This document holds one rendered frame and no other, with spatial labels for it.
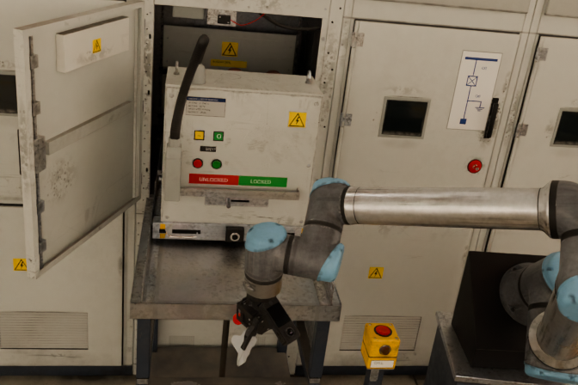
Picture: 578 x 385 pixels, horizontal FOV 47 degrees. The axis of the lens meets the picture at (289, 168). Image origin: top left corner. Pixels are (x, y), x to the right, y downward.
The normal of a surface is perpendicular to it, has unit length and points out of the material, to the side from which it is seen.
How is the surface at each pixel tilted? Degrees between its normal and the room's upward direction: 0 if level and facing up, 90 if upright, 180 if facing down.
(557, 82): 90
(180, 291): 0
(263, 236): 9
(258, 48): 90
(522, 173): 90
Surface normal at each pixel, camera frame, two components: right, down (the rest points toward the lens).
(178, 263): 0.11, -0.92
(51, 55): 0.95, 0.21
